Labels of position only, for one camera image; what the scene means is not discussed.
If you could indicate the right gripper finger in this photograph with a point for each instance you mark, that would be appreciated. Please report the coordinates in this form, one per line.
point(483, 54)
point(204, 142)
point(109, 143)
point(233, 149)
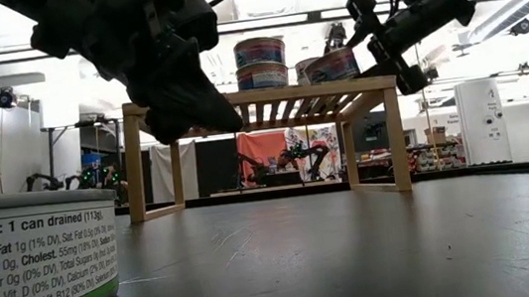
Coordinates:
point(362, 5)
point(411, 79)

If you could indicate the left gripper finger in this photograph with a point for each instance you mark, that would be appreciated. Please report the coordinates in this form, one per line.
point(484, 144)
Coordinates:
point(195, 106)

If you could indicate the Wild Planet pink salmon can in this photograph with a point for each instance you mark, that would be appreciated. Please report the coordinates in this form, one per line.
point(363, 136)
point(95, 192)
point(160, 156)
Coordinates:
point(333, 66)
point(261, 76)
point(259, 51)

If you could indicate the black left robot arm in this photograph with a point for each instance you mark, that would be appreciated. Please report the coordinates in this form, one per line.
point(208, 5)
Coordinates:
point(79, 9)

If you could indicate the black background robot arm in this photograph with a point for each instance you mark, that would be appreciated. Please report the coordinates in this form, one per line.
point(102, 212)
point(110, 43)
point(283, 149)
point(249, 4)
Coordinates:
point(98, 177)
point(307, 153)
point(254, 169)
point(43, 181)

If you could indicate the wooden slatted shelf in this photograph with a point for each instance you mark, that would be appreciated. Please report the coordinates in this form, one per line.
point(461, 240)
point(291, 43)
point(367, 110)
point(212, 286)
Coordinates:
point(288, 92)

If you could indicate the thin hanging pole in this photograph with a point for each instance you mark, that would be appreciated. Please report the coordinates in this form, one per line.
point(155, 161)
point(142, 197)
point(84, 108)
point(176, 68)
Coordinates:
point(425, 115)

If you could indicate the cardboard box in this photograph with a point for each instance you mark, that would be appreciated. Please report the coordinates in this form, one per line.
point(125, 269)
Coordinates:
point(435, 135)

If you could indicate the white hanging cloth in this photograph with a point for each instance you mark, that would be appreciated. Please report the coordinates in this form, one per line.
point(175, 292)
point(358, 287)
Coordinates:
point(167, 169)

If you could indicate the orange hanging cloth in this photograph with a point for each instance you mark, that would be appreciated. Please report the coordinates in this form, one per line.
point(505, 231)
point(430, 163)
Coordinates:
point(264, 143)

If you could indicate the white tall cabinet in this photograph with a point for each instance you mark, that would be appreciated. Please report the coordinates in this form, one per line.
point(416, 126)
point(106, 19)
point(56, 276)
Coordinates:
point(483, 118)

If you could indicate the floral hanging cloth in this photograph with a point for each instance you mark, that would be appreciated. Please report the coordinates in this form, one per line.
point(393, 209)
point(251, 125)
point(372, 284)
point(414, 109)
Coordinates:
point(325, 136)

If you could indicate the black floor stand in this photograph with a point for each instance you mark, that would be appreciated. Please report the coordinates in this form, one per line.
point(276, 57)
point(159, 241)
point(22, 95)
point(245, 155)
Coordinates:
point(51, 158)

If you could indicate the black ceiling camera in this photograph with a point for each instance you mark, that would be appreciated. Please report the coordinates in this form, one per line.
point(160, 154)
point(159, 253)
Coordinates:
point(334, 35)
point(520, 27)
point(5, 98)

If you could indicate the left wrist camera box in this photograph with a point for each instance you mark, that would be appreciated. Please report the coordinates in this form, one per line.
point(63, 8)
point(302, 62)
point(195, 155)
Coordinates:
point(202, 20)

